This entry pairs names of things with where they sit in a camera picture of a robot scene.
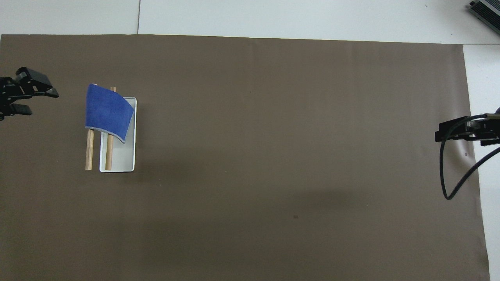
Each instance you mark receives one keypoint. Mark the blue towel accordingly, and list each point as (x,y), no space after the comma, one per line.
(107,111)

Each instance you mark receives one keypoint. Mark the grey metal device box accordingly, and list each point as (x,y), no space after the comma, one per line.
(488,9)

